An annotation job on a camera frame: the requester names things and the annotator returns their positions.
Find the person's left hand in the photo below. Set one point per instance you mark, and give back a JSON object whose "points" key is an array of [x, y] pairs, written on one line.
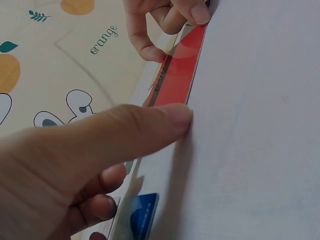
{"points": [[50, 175]]}

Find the person's right fingers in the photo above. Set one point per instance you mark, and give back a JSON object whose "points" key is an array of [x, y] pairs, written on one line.
{"points": [[172, 21]]}

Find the red card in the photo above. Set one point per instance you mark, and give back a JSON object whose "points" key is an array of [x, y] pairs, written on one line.
{"points": [[182, 65]]}

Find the blue card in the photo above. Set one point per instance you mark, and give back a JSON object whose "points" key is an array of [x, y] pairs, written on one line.
{"points": [[142, 212]]}

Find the person's left thumb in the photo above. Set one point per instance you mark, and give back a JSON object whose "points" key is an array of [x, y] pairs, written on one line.
{"points": [[130, 130]]}

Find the person's right hand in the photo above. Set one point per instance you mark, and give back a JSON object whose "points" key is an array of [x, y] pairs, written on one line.
{"points": [[150, 22]]}

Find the person's right thumb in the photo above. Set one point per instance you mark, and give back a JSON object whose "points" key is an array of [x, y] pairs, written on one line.
{"points": [[140, 32]]}

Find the white card with dark spot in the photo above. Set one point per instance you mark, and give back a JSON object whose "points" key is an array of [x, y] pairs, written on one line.
{"points": [[100, 231]]}

